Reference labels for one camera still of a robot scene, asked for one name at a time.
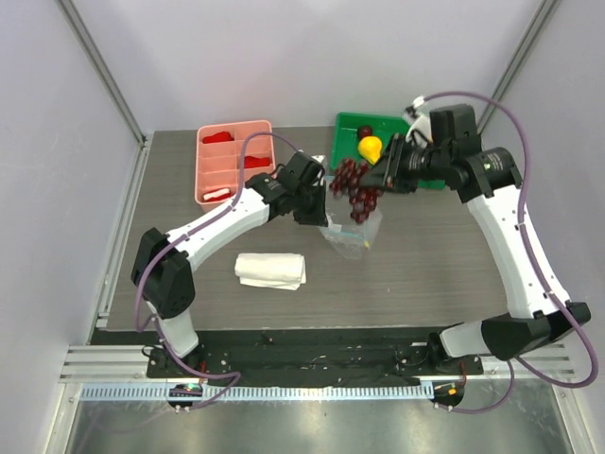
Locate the yellow fake pear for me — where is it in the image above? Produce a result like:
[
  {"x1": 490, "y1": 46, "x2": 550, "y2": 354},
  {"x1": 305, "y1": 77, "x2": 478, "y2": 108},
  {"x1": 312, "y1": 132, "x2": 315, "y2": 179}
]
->
[{"x1": 357, "y1": 136, "x2": 383, "y2": 165}]

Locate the purple fake grape bunch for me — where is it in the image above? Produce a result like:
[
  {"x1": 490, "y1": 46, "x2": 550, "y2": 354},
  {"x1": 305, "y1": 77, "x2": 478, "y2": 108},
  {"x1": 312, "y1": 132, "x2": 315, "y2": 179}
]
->
[{"x1": 329, "y1": 158, "x2": 383, "y2": 224}]

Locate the clear zip top bag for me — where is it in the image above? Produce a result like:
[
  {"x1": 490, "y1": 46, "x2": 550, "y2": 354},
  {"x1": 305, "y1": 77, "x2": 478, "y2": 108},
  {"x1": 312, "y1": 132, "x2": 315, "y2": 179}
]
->
[{"x1": 320, "y1": 204, "x2": 383, "y2": 259}]

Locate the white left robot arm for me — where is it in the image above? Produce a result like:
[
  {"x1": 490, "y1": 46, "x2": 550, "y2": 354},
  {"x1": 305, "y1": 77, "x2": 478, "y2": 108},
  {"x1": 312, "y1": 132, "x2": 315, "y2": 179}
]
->
[{"x1": 131, "y1": 151, "x2": 327, "y2": 377}]

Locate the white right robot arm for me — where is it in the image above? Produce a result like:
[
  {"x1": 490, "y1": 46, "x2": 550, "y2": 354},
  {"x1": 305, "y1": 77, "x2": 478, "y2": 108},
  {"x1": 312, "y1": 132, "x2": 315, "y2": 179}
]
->
[{"x1": 361, "y1": 104, "x2": 591, "y2": 374}]

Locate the green plastic tray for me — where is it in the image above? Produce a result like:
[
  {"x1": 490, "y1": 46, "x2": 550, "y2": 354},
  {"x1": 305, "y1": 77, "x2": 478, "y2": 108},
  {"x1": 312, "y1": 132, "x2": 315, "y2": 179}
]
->
[{"x1": 330, "y1": 111, "x2": 448, "y2": 190}]

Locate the red item middle compartment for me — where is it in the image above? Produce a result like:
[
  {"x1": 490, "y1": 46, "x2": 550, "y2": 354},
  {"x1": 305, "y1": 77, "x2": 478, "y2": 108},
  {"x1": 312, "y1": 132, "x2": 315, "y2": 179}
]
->
[{"x1": 244, "y1": 155, "x2": 272, "y2": 169}]

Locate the red white item lower compartment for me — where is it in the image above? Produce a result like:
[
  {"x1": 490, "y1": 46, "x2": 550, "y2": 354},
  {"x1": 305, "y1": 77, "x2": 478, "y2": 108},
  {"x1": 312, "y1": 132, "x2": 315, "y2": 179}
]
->
[{"x1": 202, "y1": 187, "x2": 232, "y2": 203}]

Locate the pink divided organizer box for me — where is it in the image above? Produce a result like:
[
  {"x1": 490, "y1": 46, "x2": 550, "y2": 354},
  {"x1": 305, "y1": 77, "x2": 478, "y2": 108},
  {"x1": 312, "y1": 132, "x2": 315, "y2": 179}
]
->
[{"x1": 195, "y1": 120, "x2": 276, "y2": 213}]

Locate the red item top compartment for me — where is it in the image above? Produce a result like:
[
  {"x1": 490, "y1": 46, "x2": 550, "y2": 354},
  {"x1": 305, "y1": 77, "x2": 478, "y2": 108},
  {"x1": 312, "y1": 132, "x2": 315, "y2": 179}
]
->
[{"x1": 201, "y1": 131, "x2": 234, "y2": 144}]

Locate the white folded towel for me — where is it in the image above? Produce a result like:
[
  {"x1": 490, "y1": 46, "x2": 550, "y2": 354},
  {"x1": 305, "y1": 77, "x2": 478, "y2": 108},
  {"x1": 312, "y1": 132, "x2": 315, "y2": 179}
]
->
[{"x1": 234, "y1": 253, "x2": 306, "y2": 290}]

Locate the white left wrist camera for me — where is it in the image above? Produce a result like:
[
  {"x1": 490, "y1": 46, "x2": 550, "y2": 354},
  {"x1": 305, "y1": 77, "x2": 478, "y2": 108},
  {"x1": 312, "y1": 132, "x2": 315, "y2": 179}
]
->
[{"x1": 312, "y1": 155, "x2": 326, "y2": 185}]

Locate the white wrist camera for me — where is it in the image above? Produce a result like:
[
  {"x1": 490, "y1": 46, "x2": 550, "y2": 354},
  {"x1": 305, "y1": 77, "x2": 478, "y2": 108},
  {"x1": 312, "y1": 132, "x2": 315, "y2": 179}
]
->
[
  {"x1": 402, "y1": 96, "x2": 432, "y2": 148},
  {"x1": 312, "y1": 155, "x2": 326, "y2": 185}
]

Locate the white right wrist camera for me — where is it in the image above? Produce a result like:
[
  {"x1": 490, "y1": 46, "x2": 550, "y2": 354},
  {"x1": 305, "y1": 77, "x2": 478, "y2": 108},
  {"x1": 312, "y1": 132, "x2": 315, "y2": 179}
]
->
[{"x1": 402, "y1": 96, "x2": 432, "y2": 148}]

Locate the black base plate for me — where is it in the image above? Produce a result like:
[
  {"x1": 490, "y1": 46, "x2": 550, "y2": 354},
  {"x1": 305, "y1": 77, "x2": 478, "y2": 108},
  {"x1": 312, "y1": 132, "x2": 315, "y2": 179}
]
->
[{"x1": 146, "y1": 323, "x2": 483, "y2": 387}]

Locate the white slotted cable duct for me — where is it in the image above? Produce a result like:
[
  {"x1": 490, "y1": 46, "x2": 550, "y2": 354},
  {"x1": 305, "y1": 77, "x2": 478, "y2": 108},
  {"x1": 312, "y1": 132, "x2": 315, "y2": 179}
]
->
[{"x1": 80, "y1": 382, "x2": 434, "y2": 402}]

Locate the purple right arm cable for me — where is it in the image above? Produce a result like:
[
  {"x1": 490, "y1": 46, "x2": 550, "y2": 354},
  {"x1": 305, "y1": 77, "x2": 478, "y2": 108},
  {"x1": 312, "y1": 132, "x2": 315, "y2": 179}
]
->
[{"x1": 423, "y1": 91, "x2": 599, "y2": 413}]

